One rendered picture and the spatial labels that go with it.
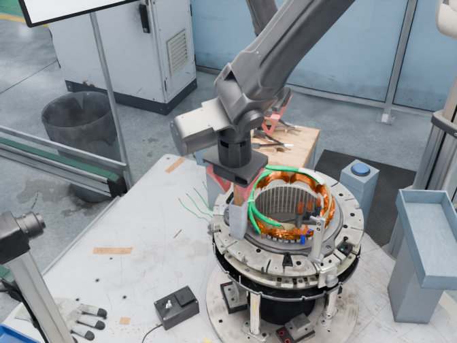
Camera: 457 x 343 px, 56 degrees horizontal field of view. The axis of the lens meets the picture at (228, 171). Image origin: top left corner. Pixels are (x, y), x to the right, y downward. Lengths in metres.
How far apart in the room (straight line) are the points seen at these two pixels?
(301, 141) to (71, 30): 2.62
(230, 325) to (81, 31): 2.75
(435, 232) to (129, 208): 0.90
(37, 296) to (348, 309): 0.76
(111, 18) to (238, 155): 2.61
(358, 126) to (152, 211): 2.13
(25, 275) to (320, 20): 0.48
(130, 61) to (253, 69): 2.75
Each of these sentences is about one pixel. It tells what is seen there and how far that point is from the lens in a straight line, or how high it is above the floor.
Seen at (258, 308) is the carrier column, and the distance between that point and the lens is 1.01.
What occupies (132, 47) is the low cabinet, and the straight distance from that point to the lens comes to 3.23.
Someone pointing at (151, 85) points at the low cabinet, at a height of 0.25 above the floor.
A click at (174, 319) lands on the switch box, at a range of 1.13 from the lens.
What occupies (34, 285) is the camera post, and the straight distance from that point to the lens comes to 0.64.
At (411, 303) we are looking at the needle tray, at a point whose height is 0.86.
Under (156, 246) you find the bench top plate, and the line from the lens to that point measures 1.32.
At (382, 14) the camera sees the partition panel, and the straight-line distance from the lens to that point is 3.09.
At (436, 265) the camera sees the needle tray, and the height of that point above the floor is 1.03.
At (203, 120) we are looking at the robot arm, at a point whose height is 1.41.
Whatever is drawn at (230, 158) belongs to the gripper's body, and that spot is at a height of 1.32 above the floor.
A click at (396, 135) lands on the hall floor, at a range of 3.24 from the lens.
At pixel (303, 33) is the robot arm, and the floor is 1.56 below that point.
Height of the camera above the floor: 1.76
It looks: 39 degrees down
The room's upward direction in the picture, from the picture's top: 2 degrees counter-clockwise
